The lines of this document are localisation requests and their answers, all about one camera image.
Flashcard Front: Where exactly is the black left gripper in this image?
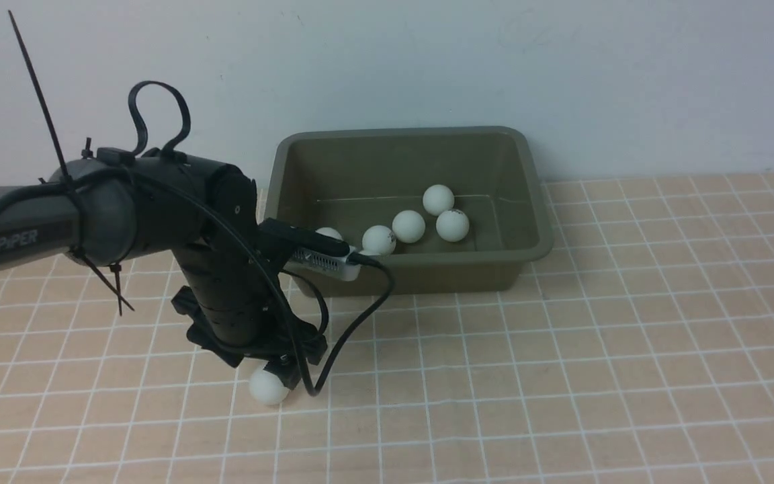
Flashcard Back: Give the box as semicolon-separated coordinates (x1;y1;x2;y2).
171;244;311;390

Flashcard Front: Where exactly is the white ball with logo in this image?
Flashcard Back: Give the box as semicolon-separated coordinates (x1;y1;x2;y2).
435;208;470;243

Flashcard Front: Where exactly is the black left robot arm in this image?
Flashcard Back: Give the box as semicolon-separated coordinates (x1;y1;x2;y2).
0;149;339;395

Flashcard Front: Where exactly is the olive green plastic bin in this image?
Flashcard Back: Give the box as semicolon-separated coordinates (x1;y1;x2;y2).
265;126;555;294

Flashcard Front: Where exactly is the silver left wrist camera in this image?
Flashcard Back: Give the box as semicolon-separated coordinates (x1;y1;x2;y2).
257;218;360;282

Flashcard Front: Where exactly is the black left camera cable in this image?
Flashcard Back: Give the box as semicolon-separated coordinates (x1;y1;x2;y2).
125;171;396;397

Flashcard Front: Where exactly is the black cable tie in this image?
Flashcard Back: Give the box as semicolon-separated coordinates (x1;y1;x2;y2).
8;9;136;317

